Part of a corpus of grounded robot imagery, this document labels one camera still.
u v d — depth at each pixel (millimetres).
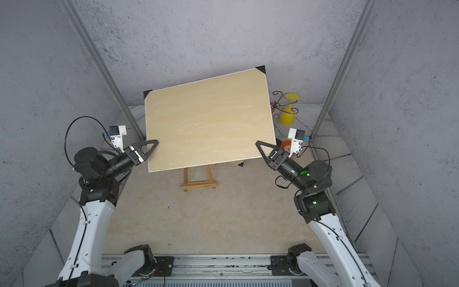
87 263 389
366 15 714
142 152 575
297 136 527
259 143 561
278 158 513
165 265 737
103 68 873
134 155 563
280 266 717
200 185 937
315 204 476
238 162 566
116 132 569
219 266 743
